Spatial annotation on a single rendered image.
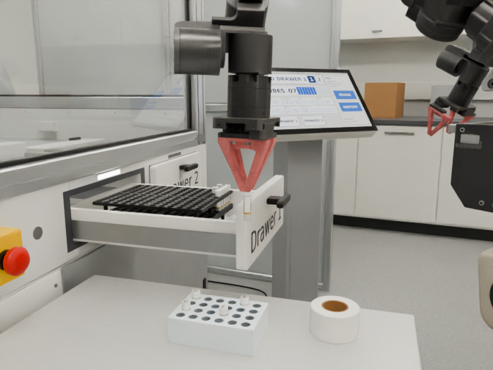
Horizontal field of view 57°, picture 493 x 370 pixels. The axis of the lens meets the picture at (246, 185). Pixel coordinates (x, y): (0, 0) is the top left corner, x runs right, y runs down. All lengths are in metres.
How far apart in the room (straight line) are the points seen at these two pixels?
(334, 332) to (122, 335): 0.30
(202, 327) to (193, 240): 0.19
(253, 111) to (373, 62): 3.89
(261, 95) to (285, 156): 1.18
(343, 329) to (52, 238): 0.51
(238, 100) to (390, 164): 3.20
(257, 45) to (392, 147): 3.18
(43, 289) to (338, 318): 0.49
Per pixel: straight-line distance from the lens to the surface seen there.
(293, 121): 1.66
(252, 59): 0.58
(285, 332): 0.70
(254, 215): 0.77
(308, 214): 1.85
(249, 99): 0.58
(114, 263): 1.03
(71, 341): 0.72
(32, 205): 0.81
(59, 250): 0.88
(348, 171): 3.79
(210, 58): 0.58
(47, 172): 0.83
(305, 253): 1.89
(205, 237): 0.77
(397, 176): 3.75
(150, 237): 0.81
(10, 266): 0.69
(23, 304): 0.83
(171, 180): 1.20
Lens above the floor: 1.10
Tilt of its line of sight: 11 degrees down
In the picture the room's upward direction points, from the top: straight up
